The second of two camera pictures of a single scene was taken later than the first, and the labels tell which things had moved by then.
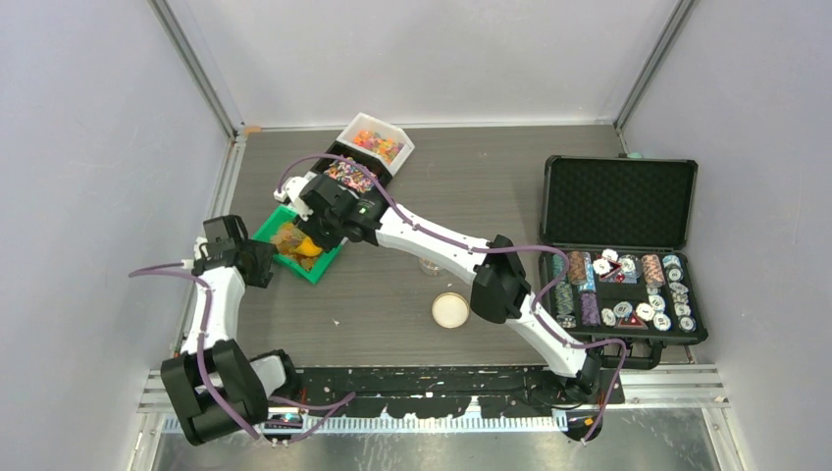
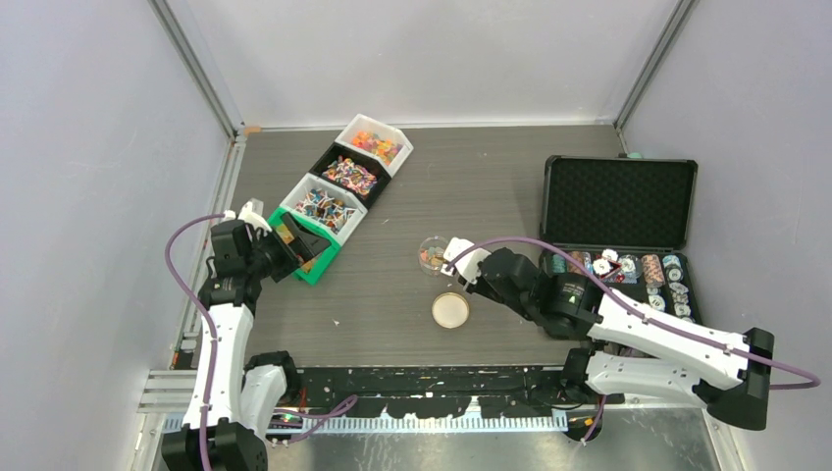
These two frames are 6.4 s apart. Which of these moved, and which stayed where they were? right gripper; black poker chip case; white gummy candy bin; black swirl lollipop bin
Moved: right gripper
Stayed: white gummy candy bin; black swirl lollipop bin; black poker chip case
